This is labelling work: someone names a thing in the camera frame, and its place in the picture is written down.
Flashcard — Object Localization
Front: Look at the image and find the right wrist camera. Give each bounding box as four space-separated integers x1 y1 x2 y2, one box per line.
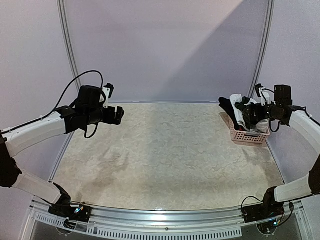
254 83 271 107

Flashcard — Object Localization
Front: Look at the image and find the pink plastic laundry basket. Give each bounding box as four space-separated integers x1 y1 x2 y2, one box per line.
219 112 271 147

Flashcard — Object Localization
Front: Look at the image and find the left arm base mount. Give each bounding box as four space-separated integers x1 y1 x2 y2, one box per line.
48 202 93 223

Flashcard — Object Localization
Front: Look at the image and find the right aluminium frame post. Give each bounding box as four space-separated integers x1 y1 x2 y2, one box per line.
248 0 275 98

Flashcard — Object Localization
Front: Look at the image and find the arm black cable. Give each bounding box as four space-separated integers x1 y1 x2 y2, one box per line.
262 87 308 133
34 70 105 139

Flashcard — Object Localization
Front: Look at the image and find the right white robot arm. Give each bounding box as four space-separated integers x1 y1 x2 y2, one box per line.
242 84 320 218

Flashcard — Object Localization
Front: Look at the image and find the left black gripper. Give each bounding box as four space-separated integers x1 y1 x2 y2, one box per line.
85 105 125 126

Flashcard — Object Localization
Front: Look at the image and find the left aluminium frame post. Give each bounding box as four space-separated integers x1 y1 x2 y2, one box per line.
56 0 79 78

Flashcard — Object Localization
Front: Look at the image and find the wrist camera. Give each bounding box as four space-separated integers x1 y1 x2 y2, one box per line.
254 83 271 107
102 83 114 109

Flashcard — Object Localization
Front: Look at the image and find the white green raglan t-shirt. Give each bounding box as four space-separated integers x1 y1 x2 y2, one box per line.
230 94 268 134

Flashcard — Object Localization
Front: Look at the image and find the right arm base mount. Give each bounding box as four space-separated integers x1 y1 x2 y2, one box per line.
241 203 285 223

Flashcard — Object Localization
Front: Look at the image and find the aluminium frame post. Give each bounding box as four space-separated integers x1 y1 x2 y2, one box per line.
248 0 275 98
56 0 79 78

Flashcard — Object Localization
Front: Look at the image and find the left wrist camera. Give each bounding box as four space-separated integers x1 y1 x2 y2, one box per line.
102 83 114 109

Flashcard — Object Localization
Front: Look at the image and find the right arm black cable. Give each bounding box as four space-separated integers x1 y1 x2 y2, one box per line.
262 87 308 133

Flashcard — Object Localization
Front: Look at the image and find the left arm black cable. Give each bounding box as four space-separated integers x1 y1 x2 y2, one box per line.
34 70 105 139

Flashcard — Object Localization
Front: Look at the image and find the aluminium front rail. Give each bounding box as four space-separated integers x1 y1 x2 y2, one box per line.
21 198 313 240

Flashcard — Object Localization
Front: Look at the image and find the black garment in basket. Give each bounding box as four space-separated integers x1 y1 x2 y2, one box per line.
218 97 239 130

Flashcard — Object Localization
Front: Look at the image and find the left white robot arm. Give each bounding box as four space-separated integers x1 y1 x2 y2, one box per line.
0 83 125 217

